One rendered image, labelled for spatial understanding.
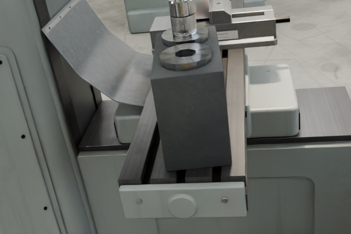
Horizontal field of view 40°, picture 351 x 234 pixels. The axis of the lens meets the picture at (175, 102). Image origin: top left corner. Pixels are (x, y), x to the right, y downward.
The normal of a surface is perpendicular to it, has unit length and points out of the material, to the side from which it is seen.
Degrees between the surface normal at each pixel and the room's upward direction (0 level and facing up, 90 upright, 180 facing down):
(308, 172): 90
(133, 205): 90
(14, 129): 88
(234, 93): 0
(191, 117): 90
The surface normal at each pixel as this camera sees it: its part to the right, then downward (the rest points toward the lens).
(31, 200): -0.12, 0.46
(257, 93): -0.13, -0.87
